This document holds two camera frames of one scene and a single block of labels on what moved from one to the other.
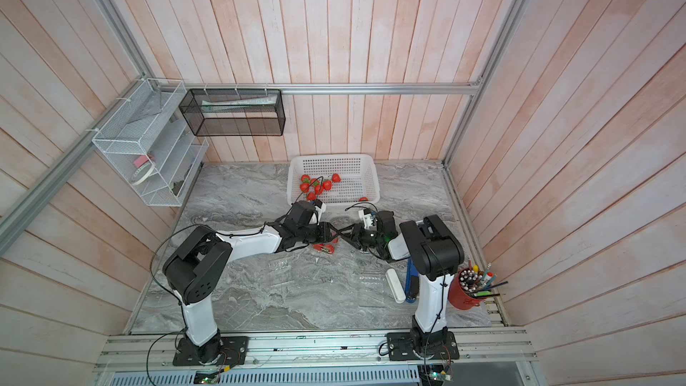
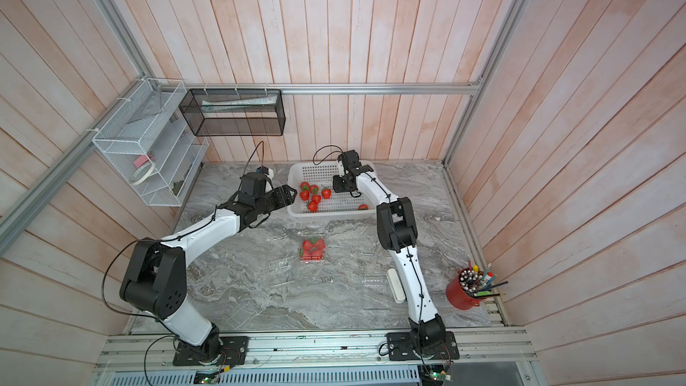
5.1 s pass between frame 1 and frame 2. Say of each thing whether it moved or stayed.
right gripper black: moved
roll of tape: stayed
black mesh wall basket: stayed
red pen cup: stayed
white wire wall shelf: stayed
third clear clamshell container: stayed
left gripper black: moved
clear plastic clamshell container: moved
